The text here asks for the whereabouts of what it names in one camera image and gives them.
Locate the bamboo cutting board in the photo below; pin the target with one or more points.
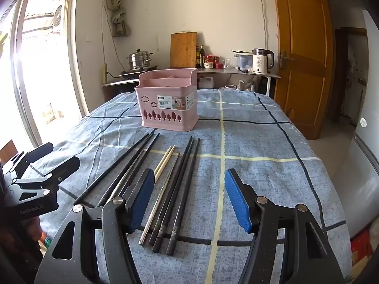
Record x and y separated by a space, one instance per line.
183 50

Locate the white floral jar red lid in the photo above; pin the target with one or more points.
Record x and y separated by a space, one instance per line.
208 64

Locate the red patterned cloth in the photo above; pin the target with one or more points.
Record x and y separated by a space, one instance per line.
362 245

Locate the blue plaid tablecloth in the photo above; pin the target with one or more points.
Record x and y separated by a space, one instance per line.
251 142

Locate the silver metal chopstick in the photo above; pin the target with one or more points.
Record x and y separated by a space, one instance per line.
157 207
136 160

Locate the white flower pot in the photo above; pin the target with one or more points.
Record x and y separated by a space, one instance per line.
230 87

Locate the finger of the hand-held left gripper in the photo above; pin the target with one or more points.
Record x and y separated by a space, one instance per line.
65 167
40 153

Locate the sliding glass window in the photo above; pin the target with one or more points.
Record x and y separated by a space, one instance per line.
72 65

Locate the black chopstick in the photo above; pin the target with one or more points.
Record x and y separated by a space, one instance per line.
133 159
148 148
112 168
183 198
176 189
174 180

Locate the white power strip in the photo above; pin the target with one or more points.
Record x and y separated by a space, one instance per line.
104 74

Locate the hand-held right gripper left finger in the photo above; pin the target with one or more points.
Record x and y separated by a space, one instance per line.
142 201

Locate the clear glass mug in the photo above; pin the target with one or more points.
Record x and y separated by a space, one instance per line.
227 63

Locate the black induction cooker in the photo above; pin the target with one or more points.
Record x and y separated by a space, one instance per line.
128 73

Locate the dark oil bottle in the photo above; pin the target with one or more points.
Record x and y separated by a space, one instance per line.
202 57

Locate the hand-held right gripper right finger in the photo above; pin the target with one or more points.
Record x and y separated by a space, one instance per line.
237 195

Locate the white electric kettle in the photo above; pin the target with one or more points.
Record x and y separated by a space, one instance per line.
260 62

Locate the blue water filter pitcher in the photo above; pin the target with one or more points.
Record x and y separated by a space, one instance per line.
245 62

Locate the pink plastic utensil basket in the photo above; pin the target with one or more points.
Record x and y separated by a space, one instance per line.
148 100

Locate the yellow oil bottle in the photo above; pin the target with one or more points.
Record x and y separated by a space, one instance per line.
197 59

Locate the white plastic jug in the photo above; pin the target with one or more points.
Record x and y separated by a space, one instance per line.
207 83

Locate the light wooden chopstick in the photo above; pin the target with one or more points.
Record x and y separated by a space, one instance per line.
163 157
166 160

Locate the crumpled plastic bags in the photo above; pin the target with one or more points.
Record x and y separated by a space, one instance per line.
246 85

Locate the stainless steel steamer pot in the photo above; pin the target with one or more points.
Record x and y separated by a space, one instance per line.
139 60

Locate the wooden door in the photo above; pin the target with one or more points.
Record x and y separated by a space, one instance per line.
302 35

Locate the outdoor fan unit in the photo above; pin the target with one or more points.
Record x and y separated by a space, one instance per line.
57 16

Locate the stainless steel side table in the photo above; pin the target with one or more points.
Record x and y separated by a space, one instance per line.
237 71

